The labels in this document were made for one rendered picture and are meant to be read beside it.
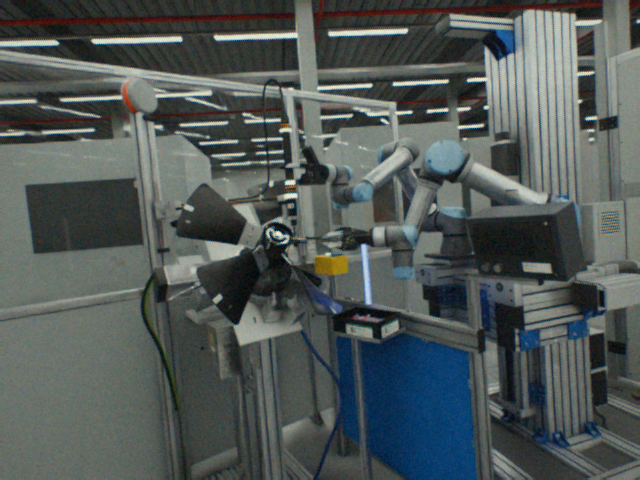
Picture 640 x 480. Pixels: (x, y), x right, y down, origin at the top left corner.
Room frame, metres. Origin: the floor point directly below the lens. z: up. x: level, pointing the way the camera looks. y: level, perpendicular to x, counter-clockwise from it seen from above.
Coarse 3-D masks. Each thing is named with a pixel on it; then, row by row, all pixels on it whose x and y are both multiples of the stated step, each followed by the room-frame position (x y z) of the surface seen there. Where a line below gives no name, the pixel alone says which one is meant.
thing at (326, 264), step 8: (320, 256) 1.94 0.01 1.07; (328, 256) 1.90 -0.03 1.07; (336, 256) 1.87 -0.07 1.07; (344, 256) 1.89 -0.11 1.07; (320, 264) 1.94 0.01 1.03; (328, 264) 1.88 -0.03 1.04; (336, 264) 1.87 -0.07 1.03; (344, 264) 1.89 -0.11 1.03; (320, 272) 1.94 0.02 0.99; (328, 272) 1.88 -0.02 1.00; (336, 272) 1.86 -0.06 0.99; (344, 272) 1.89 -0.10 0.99
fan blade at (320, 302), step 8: (296, 272) 1.33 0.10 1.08; (304, 280) 1.33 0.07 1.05; (312, 288) 1.33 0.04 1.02; (312, 296) 1.28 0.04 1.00; (320, 296) 1.32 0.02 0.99; (328, 296) 1.43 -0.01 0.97; (312, 304) 1.24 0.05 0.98; (320, 304) 1.28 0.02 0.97; (328, 304) 1.33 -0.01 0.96; (336, 304) 1.40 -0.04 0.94; (320, 312) 1.24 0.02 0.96; (328, 312) 1.28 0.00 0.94; (336, 312) 1.33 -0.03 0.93
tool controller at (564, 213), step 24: (480, 216) 1.15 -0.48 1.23; (504, 216) 1.07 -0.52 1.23; (528, 216) 1.02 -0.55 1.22; (552, 216) 0.97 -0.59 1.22; (480, 240) 1.15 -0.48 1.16; (504, 240) 1.09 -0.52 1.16; (528, 240) 1.03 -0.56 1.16; (552, 240) 0.98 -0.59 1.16; (576, 240) 1.02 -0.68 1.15; (480, 264) 1.18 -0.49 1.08; (504, 264) 1.11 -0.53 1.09; (528, 264) 1.05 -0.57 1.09; (552, 264) 1.00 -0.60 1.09; (576, 264) 1.01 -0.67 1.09
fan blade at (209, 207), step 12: (204, 192) 1.43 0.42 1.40; (192, 204) 1.41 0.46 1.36; (204, 204) 1.42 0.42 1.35; (216, 204) 1.42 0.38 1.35; (228, 204) 1.43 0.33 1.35; (180, 216) 1.39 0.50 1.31; (192, 216) 1.40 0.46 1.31; (204, 216) 1.41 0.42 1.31; (216, 216) 1.41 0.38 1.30; (228, 216) 1.42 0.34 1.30; (240, 216) 1.43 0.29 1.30; (180, 228) 1.38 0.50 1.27; (192, 228) 1.39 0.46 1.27; (204, 228) 1.40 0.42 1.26; (216, 228) 1.41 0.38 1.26; (228, 228) 1.42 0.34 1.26; (240, 228) 1.43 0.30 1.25; (216, 240) 1.41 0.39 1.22; (228, 240) 1.42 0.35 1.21
